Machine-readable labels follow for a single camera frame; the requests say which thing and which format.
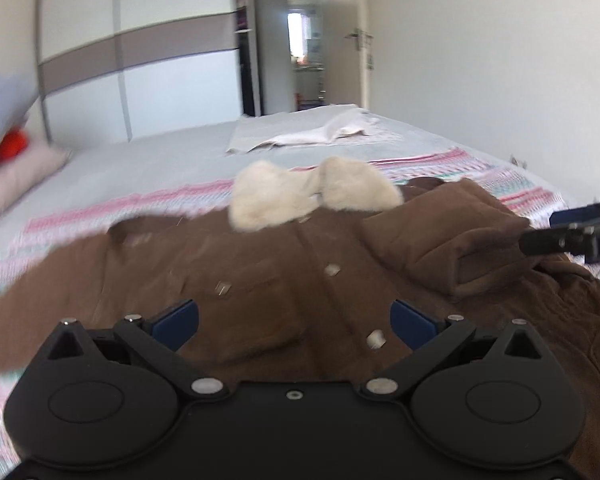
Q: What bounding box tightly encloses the white bedroom door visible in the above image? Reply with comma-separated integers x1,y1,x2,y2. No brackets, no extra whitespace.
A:
320,0,372,108

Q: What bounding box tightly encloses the red plush toy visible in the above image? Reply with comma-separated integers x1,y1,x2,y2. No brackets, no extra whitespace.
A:
0,128,30,165

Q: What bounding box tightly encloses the striped patterned bed cover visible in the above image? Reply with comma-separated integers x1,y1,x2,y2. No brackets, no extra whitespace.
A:
0,145,600,470

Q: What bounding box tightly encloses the brown coat with fur collar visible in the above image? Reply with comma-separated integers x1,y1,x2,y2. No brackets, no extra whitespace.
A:
0,155,600,480

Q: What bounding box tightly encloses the grey bed sheet mattress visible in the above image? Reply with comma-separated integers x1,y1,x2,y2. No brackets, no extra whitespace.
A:
0,117,576,291

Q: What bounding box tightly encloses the white grey sliding wardrobe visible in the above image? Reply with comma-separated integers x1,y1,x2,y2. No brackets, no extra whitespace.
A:
35,0,242,150

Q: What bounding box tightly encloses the beige folded quilt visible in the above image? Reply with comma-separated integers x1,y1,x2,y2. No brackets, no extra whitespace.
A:
0,142,70,215

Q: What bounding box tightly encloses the cream folded cloth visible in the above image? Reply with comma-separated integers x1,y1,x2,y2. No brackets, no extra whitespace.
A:
226,104,400,154

